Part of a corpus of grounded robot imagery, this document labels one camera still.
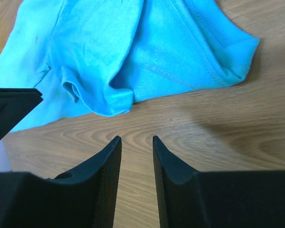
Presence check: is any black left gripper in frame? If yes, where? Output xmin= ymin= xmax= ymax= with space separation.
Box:
xmin=0 ymin=88 xmax=43 ymax=140

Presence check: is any cyan blue t-shirt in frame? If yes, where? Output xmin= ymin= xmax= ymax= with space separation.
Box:
xmin=0 ymin=0 xmax=260 ymax=131

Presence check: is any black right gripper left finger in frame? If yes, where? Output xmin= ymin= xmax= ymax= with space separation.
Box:
xmin=0 ymin=136 xmax=122 ymax=228

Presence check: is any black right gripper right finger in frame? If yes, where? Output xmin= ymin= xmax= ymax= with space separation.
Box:
xmin=152 ymin=136 xmax=285 ymax=228

